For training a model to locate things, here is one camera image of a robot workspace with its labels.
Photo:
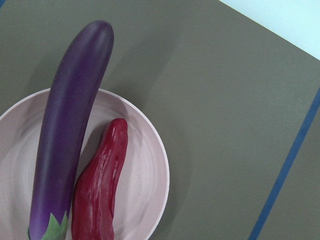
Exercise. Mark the purple eggplant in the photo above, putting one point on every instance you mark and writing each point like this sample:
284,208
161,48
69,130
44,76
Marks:
64,124

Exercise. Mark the pink plate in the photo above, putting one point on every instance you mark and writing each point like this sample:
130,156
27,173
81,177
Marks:
143,186

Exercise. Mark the red chili pepper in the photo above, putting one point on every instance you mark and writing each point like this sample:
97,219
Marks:
93,203

